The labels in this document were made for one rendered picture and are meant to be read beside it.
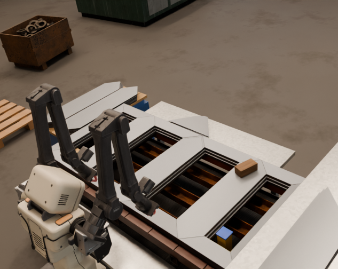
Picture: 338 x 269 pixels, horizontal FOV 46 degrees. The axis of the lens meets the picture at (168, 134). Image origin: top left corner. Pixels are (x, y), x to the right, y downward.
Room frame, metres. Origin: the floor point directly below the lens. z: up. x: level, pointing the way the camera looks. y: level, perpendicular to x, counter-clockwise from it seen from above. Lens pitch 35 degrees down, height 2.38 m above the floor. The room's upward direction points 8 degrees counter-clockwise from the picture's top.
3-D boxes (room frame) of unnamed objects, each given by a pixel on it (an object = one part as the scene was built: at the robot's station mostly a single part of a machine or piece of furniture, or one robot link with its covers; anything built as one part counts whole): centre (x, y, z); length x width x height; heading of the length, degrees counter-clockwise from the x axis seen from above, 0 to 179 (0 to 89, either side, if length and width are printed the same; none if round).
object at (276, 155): (2.33, -0.29, 0.74); 1.20 x 0.26 x 0.03; 43
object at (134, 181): (1.29, 0.20, 1.40); 0.11 x 0.06 x 0.43; 45
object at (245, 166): (1.72, -0.41, 0.89); 0.12 x 0.06 x 0.05; 115
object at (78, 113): (2.80, 0.56, 0.82); 0.80 x 0.40 x 0.06; 133
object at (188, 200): (1.87, 0.07, 0.70); 1.66 x 0.08 x 0.05; 43
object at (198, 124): (2.44, -0.19, 0.77); 0.45 x 0.20 x 0.04; 43
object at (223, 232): (1.28, -0.20, 0.88); 0.06 x 0.06 x 0.02; 43
